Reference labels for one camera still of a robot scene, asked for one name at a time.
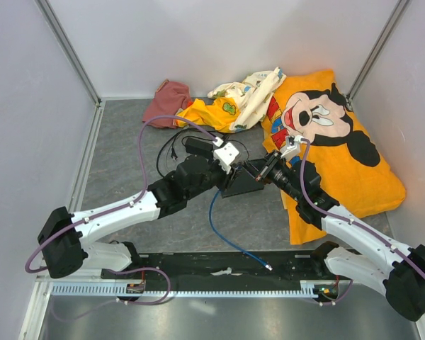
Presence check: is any blue ethernet cable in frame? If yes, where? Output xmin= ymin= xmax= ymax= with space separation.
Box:
xmin=208 ymin=189 xmax=274 ymax=272

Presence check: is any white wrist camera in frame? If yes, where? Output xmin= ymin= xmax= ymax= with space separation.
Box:
xmin=280 ymin=135 xmax=302 ymax=164
xmin=212 ymin=137 xmax=239 ymax=174

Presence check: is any yellow dinosaur garment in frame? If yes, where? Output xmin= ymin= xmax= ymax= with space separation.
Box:
xmin=176 ymin=98 xmax=241 ymax=133

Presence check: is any black network switch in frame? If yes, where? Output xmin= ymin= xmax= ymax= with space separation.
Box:
xmin=221 ymin=159 xmax=265 ymax=198

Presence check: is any cream dinosaur print cloth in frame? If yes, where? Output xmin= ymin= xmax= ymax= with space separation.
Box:
xmin=207 ymin=67 xmax=286 ymax=133

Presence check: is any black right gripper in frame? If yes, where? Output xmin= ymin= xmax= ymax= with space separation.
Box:
xmin=239 ymin=149 xmax=303 ymax=203

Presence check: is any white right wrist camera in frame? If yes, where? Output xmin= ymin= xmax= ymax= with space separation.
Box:
xmin=280 ymin=135 xmax=302 ymax=164

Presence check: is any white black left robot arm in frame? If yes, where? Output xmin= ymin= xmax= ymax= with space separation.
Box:
xmin=38 ymin=155 xmax=237 ymax=279

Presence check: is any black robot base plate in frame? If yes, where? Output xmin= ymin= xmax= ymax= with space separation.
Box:
xmin=101 ymin=249 xmax=355 ymax=293

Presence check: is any grey slotted cable duct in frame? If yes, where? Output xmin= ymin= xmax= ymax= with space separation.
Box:
xmin=51 ymin=277 xmax=334 ymax=298

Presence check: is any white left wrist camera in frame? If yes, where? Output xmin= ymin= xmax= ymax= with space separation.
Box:
xmin=212 ymin=137 xmax=239 ymax=174

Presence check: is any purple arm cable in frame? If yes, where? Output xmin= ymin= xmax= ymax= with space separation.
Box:
xmin=24 ymin=115 xmax=220 ymax=322
xmin=299 ymin=137 xmax=425 ymax=322

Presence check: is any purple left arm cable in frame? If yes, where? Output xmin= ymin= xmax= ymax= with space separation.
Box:
xmin=24 ymin=115 xmax=220 ymax=322

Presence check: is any black ethernet cable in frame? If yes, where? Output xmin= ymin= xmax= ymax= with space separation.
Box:
xmin=156 ymin=129 xmax=251 ymax=178

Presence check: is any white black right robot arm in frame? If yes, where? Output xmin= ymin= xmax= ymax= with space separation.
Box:
xmin=244 ymin=151 xmax=425 ymax=322

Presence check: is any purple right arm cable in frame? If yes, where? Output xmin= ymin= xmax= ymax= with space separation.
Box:
xmin=299 ymin=137 xmax=425 ymax=322

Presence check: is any orange Mickey Mouse pillow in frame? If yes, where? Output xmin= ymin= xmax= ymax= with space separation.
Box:
xmin=261 ymin=69 xmax=407 ymax=245

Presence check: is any maroon red cloth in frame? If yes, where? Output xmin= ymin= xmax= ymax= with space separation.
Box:
xmin=142 ymin=79 xmax=191 ymax=129

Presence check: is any black power adapter brick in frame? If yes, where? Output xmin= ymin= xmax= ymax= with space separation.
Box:
xmin=184 ymin=137 xmax=213 ymax=157

